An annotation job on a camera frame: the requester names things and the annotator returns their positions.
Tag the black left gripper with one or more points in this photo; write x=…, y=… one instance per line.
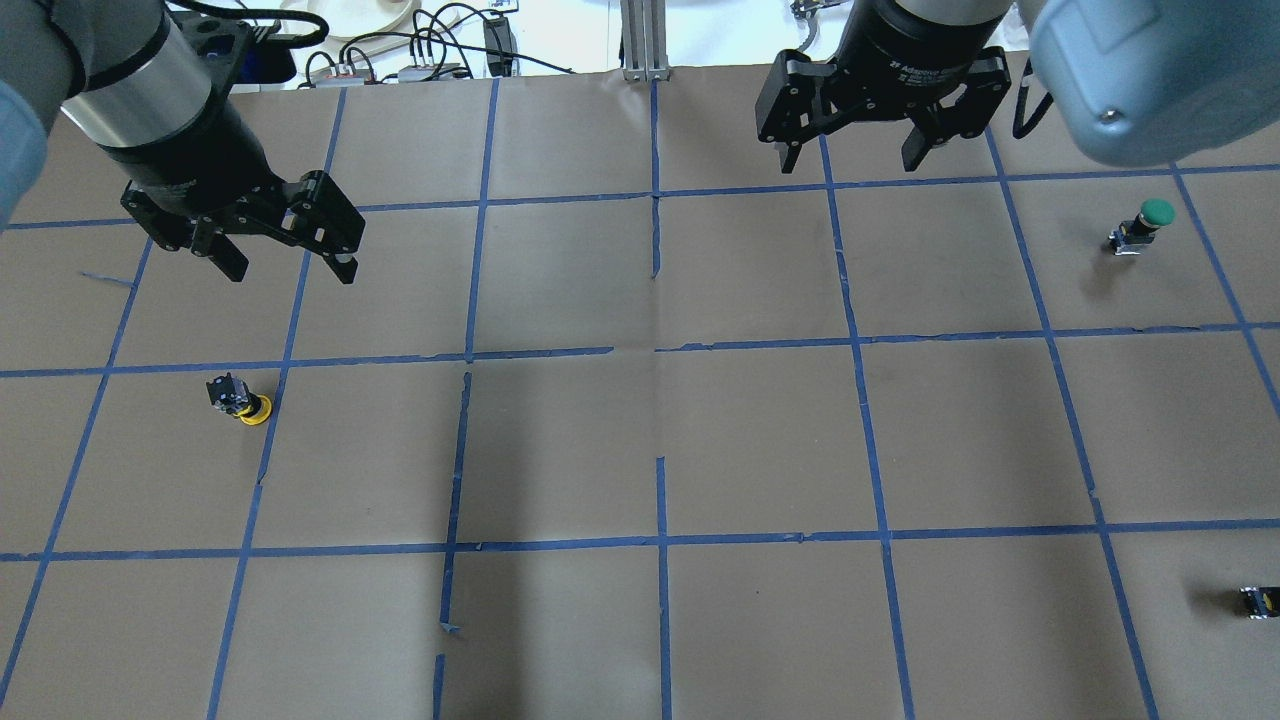
x=192, y=160

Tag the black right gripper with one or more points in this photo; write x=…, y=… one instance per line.
x=915, y=45

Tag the yellow push button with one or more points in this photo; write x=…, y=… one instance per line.
x=230, y=395

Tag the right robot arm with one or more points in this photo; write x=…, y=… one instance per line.
x=1138, y=83

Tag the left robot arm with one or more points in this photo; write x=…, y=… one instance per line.
x=148, y=82

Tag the green push button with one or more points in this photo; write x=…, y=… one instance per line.
x=1134, y=236

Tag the black button at edge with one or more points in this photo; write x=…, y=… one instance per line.
x=1260, y=601

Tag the black power adapter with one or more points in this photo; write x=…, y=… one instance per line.
x=500, y=46

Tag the aluminium frame post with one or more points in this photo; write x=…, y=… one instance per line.
x=644, y=56

